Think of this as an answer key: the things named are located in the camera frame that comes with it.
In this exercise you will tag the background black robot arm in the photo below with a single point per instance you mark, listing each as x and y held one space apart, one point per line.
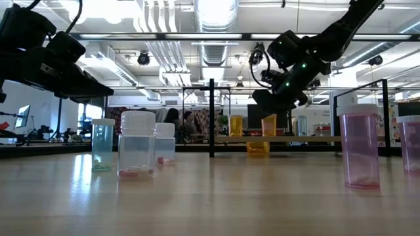
41 132

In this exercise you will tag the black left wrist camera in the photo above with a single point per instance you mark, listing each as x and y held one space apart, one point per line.
65 46

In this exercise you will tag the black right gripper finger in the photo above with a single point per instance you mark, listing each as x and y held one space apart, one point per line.
284 121
255 119

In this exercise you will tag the silver ventilation duct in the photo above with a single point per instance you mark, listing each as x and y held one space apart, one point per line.
215 16

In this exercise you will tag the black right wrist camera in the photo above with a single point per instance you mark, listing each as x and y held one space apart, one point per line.
270 78

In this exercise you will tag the black metal table frame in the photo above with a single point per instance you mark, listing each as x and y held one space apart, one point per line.
65 151

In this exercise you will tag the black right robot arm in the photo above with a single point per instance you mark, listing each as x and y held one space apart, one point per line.
344 26

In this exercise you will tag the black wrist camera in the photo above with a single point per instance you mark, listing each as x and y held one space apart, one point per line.
270 78
65 46

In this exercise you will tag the pink pill bottle white lid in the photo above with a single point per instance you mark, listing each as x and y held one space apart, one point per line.
410 147
359 150

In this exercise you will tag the red object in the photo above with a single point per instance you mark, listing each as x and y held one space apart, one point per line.
4 126

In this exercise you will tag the black ceiling spotlight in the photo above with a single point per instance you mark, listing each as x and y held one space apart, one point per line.
375 60
143 59

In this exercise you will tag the green potted plant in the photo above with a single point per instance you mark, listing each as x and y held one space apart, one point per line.
223 122

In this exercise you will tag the person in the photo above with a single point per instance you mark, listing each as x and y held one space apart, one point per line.
189 126
172 121

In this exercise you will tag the teal pill bottle white lid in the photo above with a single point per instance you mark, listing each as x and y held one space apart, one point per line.
102 147

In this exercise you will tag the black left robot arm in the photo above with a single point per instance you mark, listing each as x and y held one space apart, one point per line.
23 26

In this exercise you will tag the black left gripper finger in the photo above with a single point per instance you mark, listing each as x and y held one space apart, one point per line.
88 100
88 86

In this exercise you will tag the wooden shelf black metal ends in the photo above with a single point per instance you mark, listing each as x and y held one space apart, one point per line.
311 139

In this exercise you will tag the computer monitor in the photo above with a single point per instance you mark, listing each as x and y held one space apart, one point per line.
23 116

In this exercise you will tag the clear pill bottle white lid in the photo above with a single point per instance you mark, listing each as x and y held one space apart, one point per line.
165 144
136 150

